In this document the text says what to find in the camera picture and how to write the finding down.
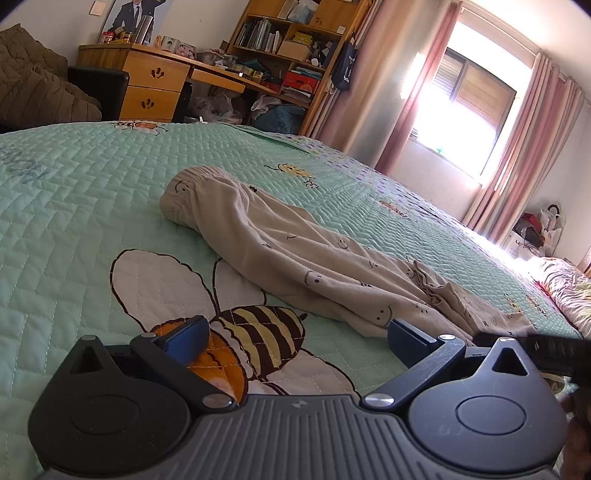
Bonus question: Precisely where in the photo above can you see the floral duvet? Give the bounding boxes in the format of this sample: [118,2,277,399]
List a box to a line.
[526,256,591,339]

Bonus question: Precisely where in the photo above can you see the blue cloth heap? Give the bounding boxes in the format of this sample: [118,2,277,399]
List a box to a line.
[253,104,308,136]

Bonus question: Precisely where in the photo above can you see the wall poster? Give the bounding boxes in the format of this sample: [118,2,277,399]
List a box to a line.
[99,0,175,47]

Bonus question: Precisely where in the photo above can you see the window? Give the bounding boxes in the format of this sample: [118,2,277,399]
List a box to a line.
[410,21,519,179]

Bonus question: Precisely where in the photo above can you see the beige printed pants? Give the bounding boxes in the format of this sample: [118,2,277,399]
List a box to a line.
[159,166,539,340]

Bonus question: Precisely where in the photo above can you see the wooden desk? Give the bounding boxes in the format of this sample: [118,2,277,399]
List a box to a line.
[76,44,279,123]

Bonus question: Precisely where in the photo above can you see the brown quilted blanket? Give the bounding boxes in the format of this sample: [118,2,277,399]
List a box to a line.
[0,23,103,133]

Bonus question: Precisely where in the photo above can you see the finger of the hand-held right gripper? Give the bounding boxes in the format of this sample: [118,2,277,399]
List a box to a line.
[473,331,591,377]

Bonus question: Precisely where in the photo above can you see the dark blue hanging bag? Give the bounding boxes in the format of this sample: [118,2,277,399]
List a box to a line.
[330,39,359,92]

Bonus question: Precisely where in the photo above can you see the green quilted bee bedspread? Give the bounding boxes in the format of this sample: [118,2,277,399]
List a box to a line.
[0,120,583,480]

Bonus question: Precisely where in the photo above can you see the wooden bookshelf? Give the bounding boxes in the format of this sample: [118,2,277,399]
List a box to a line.
[226,0,371,137]

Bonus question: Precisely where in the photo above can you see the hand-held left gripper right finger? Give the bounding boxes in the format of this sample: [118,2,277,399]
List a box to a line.
[362,318,541,411]

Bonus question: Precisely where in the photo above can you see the black chair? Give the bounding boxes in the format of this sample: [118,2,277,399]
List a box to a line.
[67,66,130,122]

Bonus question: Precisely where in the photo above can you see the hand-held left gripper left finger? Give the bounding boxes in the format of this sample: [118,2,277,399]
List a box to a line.
[69,315,236,412]

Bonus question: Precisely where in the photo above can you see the white plastic bag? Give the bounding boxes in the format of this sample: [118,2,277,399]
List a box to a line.
[539,203,567,257]

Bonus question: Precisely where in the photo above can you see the pink curtain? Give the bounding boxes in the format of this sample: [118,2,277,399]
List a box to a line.
[462,53,585,246]
[318,0,463,172]

